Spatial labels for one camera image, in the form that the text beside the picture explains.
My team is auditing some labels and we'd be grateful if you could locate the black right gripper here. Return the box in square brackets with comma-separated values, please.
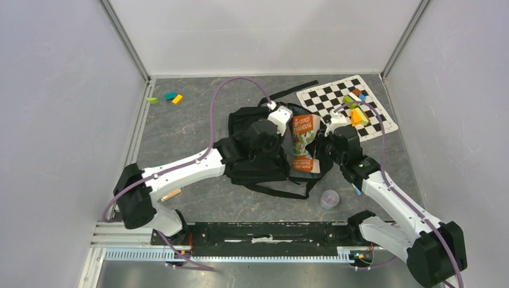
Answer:
[306, 128, 346, 166]

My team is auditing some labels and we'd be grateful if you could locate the black student backpack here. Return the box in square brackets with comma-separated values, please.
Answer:
[214, 98, 333, 200]

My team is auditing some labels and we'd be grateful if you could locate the orange treehouse book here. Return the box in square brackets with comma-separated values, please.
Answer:
[292, 114, 321, 174]

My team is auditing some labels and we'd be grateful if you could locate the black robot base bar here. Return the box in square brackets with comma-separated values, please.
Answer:
[151, 221, 372, 257]

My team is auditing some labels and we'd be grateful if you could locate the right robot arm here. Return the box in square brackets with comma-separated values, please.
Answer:
[315, 126, 468, 287]

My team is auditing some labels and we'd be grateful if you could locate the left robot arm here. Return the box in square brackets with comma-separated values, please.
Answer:
[113, 117, 290, 245]

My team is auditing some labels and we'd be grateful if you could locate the orange green block stack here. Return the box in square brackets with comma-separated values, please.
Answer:
[350, 107, 370, 127]

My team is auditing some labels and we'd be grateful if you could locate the blue white pen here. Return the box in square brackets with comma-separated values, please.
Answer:
[352, 184, 362, 196]

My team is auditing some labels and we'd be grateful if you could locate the black white chessboard mat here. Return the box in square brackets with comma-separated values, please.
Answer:
[296, 75, 399, 143]

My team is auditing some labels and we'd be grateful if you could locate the green white block stack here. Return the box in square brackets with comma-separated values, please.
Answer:
[342, 94, 360, 109]

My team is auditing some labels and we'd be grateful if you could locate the brown blue block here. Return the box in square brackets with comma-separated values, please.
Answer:
[349, 89, 366, 101]

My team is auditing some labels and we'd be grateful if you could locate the yellow toy block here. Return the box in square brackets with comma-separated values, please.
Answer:
[172, 94, 183, 105]

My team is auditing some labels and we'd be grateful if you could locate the teal toy block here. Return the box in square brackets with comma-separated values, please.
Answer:
[164, 92, 177, 101]

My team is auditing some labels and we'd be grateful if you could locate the green half-round block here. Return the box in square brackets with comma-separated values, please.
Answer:
[146, 97, 158, 104]

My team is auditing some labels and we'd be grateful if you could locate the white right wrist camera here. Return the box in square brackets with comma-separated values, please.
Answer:
[323, 110, 348, 137]

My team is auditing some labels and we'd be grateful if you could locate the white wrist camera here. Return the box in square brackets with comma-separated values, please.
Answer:
[323, 110, 348, 137]
[268, 104, 293, 136]

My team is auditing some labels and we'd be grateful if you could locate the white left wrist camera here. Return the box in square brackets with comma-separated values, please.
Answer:
[268, 104, 293, 136]

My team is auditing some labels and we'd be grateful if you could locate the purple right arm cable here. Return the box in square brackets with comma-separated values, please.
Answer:
[334, 101, 465, 288]

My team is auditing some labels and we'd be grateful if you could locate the white slotted cable duct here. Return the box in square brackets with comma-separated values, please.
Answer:
[104, 246, 359, 264]

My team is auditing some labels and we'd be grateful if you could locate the aluminium frame rail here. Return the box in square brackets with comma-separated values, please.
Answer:
[77, 1, 155, 287]

